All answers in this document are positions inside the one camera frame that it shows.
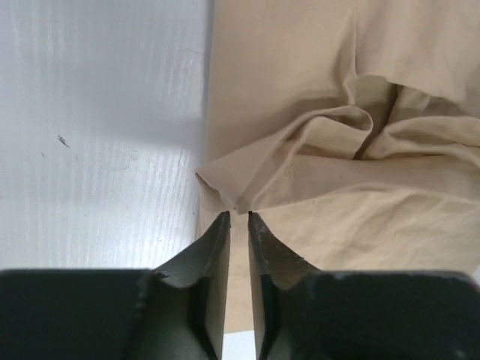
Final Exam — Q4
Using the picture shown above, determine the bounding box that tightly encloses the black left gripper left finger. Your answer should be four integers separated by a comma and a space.
149, 211, 230, 359

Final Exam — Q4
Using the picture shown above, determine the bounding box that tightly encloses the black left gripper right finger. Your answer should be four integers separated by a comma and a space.
247, 211, 323, 359

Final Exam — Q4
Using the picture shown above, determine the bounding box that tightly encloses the beige t shirt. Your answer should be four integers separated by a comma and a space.
196, 1, 479, 332

